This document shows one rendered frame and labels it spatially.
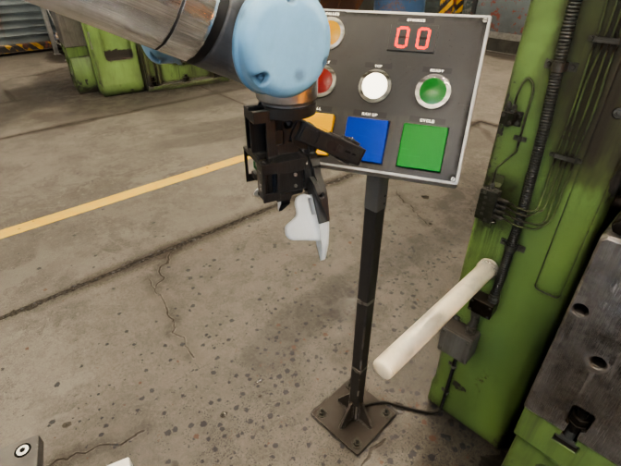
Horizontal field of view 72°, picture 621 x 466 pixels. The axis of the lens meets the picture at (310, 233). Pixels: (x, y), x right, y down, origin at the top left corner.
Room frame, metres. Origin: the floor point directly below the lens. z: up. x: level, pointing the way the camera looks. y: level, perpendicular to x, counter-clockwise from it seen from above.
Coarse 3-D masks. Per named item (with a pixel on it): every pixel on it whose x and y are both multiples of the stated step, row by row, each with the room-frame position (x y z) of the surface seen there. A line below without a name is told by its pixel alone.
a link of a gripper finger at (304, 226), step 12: (300, 204) 0.48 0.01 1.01; (312, 204) 0.48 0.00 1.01; (300, 216) 0.47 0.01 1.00; (312, 216) 0.47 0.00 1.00; (288, 228) 0.46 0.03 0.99; (300, 228) 0.46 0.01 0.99; (312, 228) 0.47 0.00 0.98; (324, 228) 0.46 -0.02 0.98; (324, 240) 0.46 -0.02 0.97; (324, 252) 0.46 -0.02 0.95
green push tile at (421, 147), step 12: (408, 132) 0.70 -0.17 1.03; (420, 132) 0.69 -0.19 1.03; (432, 132) 0.69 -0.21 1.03; (444, 132) 0.68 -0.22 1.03; (408, 144) 0.69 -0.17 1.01; (420, 144) 0.68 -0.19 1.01; (432, 144) 0.68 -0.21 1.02; (444, 144) 0.67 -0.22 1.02; (408, 156) 0.68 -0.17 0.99; (420, 156) 0.67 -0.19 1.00; (432, 156) 0.67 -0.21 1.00; (420, 168) 0.66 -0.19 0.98; (432, 168) 0.65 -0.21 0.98
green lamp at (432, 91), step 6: (432, 78) 0.74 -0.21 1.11; (426, 84) 0.74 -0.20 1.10; (432, 84) 0.73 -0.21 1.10; (438, 84) 0.73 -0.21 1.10; (444, 84) 0.73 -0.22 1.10; (420, 90) 0.73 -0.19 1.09; (426, 90) 0.73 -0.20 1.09; (432, 90) 0.73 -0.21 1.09; (438, 90) 0.72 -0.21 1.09; (444, 90) 0.72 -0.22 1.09; (420, 96) 0.73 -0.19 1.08; (426, 96) 0.72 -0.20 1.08; (432, 96) 0.72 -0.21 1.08; (438, 96) 0.72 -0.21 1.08; (426, 102) 0.72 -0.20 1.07; (432, 102) 0.72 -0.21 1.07; (438, 102) 0.71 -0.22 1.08
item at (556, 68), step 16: (576, 0) 0.82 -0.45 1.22; (576, 16) 0.81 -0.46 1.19; (560, 32) 0.83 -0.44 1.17; (560, 48) 0.82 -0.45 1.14; (544, 64) 0.85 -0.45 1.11; (560, 64) 0.81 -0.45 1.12; (576, 64) 0.81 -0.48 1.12; (560, 80) 0.81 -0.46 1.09; (544, 112) 0.81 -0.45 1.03; (544, 128) 0.81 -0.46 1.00; (544, 144) 0.81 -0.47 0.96; (528, 176) 0.81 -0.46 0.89; (528, 192) 0.80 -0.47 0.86; (528, 208) 0.80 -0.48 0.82; (512, 240) 0.80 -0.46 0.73; (512, 256) 0.80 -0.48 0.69; (496, 288) 0.80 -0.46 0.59; (480, 304) 0.80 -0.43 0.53; (496, 304) 0.80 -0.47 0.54
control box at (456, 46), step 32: (352, 32) 0.82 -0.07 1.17; (384, 32) 0.81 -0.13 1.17; (416, 32) 0.79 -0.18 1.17; (448, 32) 0.77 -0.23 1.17; (480, 32) 0.76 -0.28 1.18; (352, 64) 0.80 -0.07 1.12; (384, 64) 0.78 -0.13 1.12; (416, 64) 0.76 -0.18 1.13; (448, 64) 0.75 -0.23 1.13; (480, 64) 0.73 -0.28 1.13; (320, 96) 0.78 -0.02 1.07; (352, 96) 0.77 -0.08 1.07; (384, 96) 0.75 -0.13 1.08; (416, 96) 0.73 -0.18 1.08; (448, 96) 0.72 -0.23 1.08; (448, 128) 0.69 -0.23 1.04; (320, 160) 0.72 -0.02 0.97; (384, 160) 0.69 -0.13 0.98; (448, 160) 0.66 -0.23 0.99
